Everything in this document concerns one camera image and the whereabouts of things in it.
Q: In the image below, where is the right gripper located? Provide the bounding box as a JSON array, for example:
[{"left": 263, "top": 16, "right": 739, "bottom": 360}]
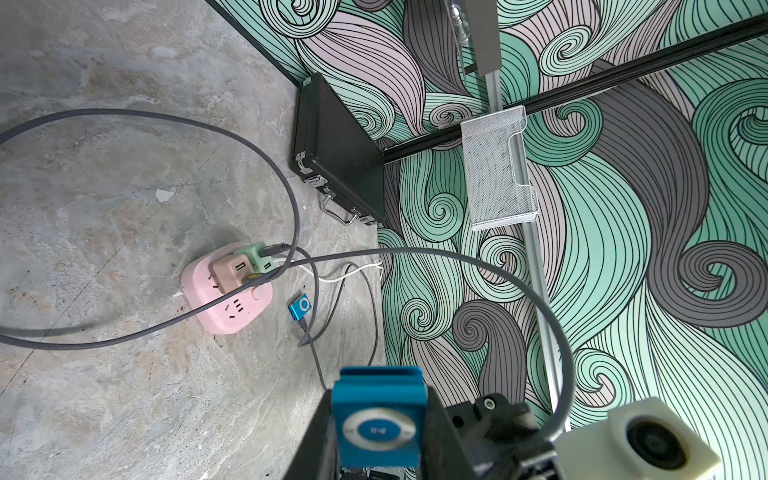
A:
[{"left": 446, "top": 393, "right": 555, "bottom": 479}]

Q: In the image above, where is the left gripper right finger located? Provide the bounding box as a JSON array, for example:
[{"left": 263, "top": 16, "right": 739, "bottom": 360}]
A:
[{"left": 419, "top": 398, "right": 477, "bottom": 480}]

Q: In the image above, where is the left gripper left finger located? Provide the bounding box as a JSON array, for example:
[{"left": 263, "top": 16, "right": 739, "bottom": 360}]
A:
[{"left": 283, "top": 390, "right": 336, "bottom": 480}]

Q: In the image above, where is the blue mp3 player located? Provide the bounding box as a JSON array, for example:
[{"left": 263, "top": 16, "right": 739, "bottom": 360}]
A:
[
  {"left": 288, "top": 293, "right": 313, "bottom": 322},
  {"left": 331, "top": 366, "right": 428, "bottom": 469}
]

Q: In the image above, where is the grey cable of pink charger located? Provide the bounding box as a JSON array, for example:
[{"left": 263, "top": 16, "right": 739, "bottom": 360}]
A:
[{"left": 0, "top": 107, "right": 574, "bottom": 445}]

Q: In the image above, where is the green charger adapter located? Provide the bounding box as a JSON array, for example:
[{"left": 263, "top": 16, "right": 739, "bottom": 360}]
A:
[{"left": 232, "top": 242, "right": 277, "bottom": 274}]

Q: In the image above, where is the pink charger adapter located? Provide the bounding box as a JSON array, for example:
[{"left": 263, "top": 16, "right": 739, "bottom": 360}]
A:
[{"left": 210, "top": 254, "right": 254, "bottom": 294}]

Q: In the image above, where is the pink power strip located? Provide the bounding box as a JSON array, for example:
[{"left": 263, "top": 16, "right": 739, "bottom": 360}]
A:
[{"left": 181, "top": 242, "right": 273, "bottom": 335}]

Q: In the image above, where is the black hard case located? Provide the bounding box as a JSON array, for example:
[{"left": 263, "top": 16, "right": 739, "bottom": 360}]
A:
[{"left": 289, "top": 73, "right": 385, "bottom": 226}]

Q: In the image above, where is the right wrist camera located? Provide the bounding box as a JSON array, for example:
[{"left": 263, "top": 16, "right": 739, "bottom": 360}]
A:
[{"left": 554, "top": 397, "right": 722, "bottom": 479}]

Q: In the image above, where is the clear acrylic wall holder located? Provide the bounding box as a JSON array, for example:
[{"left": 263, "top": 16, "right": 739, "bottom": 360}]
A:
[{"left": 461, "top": 105, "right": 540, "bottom": 231}]

